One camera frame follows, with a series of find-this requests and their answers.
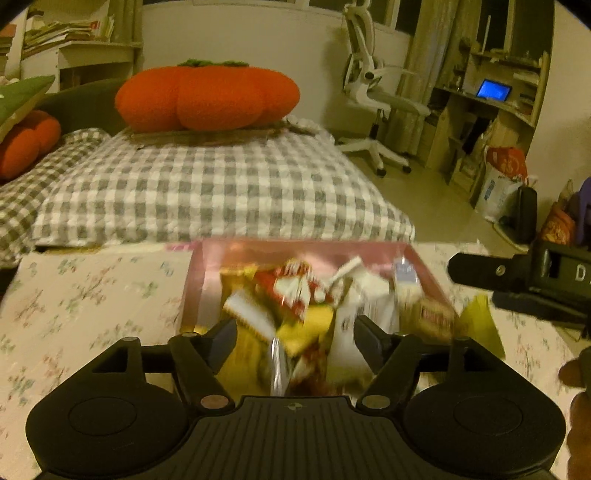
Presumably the grey checked blanket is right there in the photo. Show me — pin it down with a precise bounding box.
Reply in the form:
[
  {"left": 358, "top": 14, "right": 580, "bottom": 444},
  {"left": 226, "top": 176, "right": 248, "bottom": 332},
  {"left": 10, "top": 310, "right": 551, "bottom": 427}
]
[{"left": 0, "top": 127, "right": 112, "bottom": 267}]

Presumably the person's right hand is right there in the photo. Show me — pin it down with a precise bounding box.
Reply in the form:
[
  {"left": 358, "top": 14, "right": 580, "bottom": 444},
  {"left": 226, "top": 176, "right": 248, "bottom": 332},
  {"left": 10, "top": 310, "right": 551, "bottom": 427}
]
[{"left": 558, "top": 345, "right": 591, "bottom": 463}]

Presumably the gold foil snack packet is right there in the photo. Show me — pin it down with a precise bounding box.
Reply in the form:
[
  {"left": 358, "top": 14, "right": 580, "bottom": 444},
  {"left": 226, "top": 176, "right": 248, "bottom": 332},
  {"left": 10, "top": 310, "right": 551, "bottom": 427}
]
[{"left": 414, "top": 296, "right": 457, "bottom": 345}]

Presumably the green pillow with white branches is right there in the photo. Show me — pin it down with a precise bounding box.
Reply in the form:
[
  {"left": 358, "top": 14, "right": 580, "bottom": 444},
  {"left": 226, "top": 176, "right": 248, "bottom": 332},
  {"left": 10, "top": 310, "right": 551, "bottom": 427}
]
[{"left": 0, "top": 75, "right": 57, "bottom": 140}]

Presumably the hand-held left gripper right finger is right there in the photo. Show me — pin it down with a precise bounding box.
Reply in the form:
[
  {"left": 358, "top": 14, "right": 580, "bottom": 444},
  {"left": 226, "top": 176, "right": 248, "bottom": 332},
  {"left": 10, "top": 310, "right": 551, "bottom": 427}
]
[{"left": 355, "top": 315, "right": 502, "bottom": 410}]

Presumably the large orange pumpkin pillow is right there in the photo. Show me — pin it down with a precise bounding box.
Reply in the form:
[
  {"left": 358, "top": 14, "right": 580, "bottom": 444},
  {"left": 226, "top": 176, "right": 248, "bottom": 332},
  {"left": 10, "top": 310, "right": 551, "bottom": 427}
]
[{"left": 114, "top": 59, "right": 302, "bottom": 136}]

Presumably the black upright device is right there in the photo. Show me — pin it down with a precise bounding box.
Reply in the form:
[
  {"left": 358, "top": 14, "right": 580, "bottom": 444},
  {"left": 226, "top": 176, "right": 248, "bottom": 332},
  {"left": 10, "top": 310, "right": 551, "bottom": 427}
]
[{"left": 500, "top": 184, "right": 539, "bottom": 246}]

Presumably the small orange pumpkin pillow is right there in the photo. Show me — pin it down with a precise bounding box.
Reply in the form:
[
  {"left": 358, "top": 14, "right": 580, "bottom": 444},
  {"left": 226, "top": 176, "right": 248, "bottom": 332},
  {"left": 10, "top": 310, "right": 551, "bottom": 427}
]
[{"left": 0, "top": 109, "right": 64, "bottom": 182}]

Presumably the plain white snack packet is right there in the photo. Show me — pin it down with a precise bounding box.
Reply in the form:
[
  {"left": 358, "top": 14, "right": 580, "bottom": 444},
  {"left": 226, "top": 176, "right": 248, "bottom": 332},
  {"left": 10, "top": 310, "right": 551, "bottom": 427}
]
[{"left": 322, "top": 257, "right": 394, "bottom": 325}]

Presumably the dark green sofa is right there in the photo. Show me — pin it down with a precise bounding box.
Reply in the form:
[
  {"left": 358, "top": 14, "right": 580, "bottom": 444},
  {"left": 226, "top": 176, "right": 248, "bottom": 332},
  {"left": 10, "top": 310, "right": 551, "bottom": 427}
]
[{"left": 34, "top": 78, "right": 129, "bottom": 138}]

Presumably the beige curtain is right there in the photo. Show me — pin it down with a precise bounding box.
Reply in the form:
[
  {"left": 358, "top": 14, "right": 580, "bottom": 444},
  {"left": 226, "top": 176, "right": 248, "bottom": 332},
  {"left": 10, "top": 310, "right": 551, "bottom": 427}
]
[{"left": 401, "top": 0, "right": 486, "bottom": 154}]

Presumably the pink and silver cardboard box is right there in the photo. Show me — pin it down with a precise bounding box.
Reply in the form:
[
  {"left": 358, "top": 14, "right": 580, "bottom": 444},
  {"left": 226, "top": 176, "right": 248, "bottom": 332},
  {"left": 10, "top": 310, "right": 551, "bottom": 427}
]
[{"left": 179, "top": 239, "right": 462, "bottom": 370}]

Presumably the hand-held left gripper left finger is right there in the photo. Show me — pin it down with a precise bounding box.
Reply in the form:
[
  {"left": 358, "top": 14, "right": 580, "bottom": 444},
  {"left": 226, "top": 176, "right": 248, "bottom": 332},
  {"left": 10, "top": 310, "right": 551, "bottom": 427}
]
[{"left": 91, "top": 317, "right": 239, "bottom": 410}]

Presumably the grey checked pillow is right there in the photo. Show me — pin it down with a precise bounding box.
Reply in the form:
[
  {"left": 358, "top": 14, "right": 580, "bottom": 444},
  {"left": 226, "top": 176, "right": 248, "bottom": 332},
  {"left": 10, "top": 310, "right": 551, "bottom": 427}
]
[{"left": 31, "top": 126, "right": 417, "bottom": 247}]

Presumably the plain yellow snack packet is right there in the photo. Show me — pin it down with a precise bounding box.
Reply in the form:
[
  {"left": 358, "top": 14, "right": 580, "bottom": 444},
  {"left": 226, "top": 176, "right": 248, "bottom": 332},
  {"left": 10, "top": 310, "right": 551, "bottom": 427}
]
[{"left": 461, "top": 294, "right": 507, "bottom": 361}]

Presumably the wooden desk with shelves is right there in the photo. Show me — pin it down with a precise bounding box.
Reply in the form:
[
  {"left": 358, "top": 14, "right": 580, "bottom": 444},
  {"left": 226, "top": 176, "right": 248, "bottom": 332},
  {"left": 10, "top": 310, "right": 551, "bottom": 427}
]
[{"left": 424, "top": 41, "right": 551, "bottom": 195}]

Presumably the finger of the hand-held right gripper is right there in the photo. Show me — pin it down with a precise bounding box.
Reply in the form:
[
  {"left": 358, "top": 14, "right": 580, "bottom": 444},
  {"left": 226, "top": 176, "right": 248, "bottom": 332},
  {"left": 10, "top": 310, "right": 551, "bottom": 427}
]
[
  {"left": 491, "top": 289, "right": 591, "bottom": 332},
  {"left": 447, "top": 251, "right": 533, "bottom": 292}
]

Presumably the tablet with blue screen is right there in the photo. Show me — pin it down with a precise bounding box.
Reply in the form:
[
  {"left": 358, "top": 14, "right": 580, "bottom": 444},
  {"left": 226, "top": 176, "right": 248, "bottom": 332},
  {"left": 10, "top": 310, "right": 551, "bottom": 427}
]
[{"left": 475, "top": 78, "right": 514, "bottom": 103}]

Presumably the orange-red printed bag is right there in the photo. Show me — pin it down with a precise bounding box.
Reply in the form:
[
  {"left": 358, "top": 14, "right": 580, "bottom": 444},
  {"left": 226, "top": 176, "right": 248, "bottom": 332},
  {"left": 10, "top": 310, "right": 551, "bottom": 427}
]
[{"left": 539, "top": 202, "right": 579, "bottom": 251}]

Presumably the yellow red-print snack packet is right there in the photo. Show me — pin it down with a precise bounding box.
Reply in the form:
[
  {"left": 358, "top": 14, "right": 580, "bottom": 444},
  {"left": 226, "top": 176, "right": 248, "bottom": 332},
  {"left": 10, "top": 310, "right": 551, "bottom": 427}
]
[{"left": 276, "top": 306, "right": 336, "bottom": 357}]

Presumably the white bookshelf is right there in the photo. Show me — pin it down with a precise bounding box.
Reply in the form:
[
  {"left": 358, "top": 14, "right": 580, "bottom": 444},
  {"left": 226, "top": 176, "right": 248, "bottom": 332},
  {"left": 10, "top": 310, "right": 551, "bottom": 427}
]
[{"left": 0, "top": 0, "right": 145, "bottom": 94}]

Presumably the white office chair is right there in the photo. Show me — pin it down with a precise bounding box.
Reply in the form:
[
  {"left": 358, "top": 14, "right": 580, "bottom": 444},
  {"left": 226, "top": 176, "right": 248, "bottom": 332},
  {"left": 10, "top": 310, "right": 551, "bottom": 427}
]
[{"left": 334, "top": 0, "right": 433, "bottom": 179}]

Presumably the silver foil snack packet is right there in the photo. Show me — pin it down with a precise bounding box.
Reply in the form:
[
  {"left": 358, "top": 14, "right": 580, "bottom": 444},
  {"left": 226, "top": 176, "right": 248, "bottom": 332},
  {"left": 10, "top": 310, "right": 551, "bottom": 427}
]
[{"left": 269, "top": 336, "right": 297, "bottom": 398}]

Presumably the red and white bag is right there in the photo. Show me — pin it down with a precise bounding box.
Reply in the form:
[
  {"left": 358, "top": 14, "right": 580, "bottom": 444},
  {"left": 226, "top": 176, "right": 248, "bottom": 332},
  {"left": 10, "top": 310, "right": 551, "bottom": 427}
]
[{"left": 475, "top": 144, "right": 530, "bottom": 223}]

